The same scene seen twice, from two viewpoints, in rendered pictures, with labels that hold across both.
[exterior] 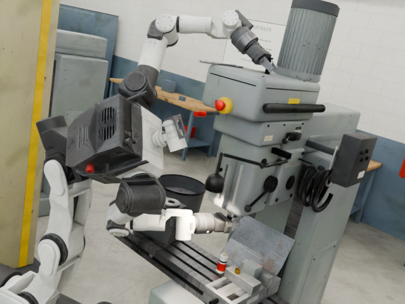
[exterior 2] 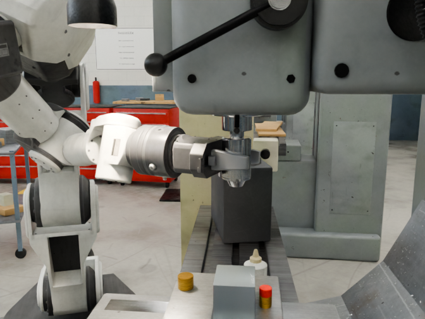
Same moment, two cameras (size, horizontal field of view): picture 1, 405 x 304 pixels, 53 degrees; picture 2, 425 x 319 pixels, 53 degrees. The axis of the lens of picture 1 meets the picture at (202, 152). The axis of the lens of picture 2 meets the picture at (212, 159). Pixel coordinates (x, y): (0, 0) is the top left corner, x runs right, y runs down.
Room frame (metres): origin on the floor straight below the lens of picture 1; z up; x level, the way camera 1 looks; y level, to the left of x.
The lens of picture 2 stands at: (1.24, -0.72, 1.36)
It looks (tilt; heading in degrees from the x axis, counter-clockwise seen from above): 11 degrees down; 55
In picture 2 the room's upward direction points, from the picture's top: straight up
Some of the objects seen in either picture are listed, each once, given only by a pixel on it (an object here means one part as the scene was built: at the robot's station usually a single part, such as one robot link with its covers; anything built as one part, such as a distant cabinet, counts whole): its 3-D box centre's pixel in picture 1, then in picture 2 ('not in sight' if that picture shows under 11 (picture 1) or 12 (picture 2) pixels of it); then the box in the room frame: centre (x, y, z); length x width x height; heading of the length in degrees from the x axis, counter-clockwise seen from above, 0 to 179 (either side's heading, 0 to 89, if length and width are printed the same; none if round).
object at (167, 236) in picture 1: (160, 216); (238, 191); (1.92, 0.14, 1.07); 0.22 x 0.12 x 0.20; 63
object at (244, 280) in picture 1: (242, 279); (192, 311); (1.51, -0.27, 1.06); 0.15 x 0.06 x 0.04; 50
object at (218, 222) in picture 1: (213, 223); (186, 154); (1.61, -0.11, 1.23); 0.13 x 0.12 x 0.10; 31
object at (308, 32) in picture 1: (306, 40); not in sight; (1.85, -0.34, 2.05); 0.20 x 0.20 x 0.32
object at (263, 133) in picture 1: (260, 124); not in sight; (1.69, -0.21, 1.68); 0.34 x 0.24 x 0.10; 142
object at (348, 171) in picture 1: (354, 159); not in sight; (1.68, -0.63, 1.62); 0.20 x 0.09 x 0.21; 142
